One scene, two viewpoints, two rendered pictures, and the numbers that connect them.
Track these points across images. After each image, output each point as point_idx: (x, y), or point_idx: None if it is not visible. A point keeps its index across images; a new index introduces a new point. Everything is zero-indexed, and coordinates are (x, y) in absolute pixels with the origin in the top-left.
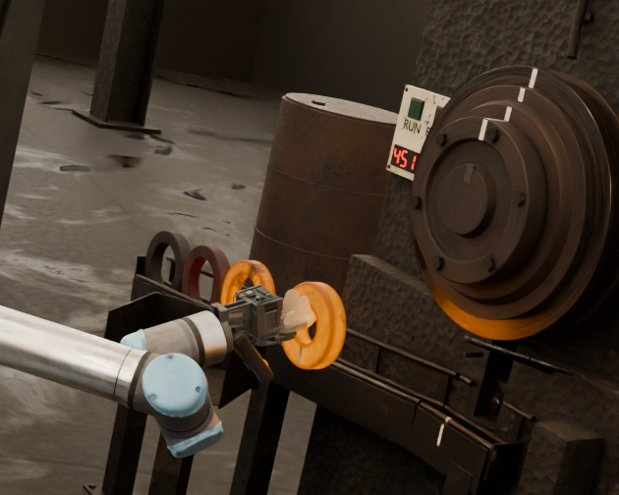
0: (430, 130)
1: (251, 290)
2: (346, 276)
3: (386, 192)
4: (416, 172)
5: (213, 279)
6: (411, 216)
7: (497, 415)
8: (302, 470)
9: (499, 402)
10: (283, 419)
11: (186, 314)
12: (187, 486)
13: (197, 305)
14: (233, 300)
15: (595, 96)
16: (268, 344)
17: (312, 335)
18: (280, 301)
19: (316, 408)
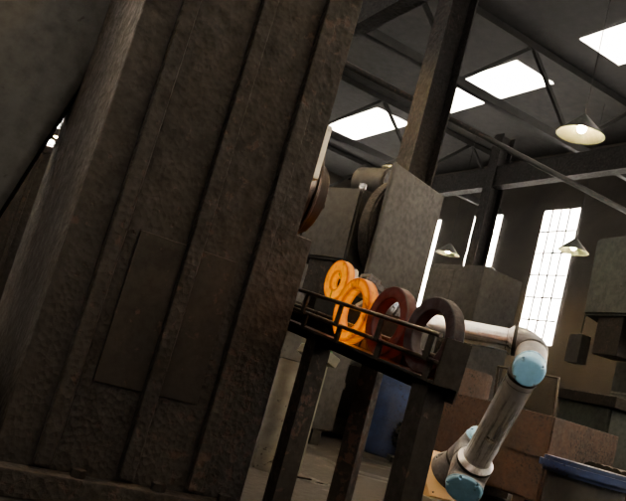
0: (324, 165)
1: (375, 277)
2: (307, 255)
3: (308, 192)
4: (327, 193)
5: (386, 312)
6: (311, 209)
7: None
8: (267, 400)
9: None
10: (297, 371)
11: (395, 324)
12: (347, 420)
13: (391, 315)
14: (381, 283)
15: None
16: (357, 295)
17: (305, 305)
18: (361, 274)
19: (281, 350)
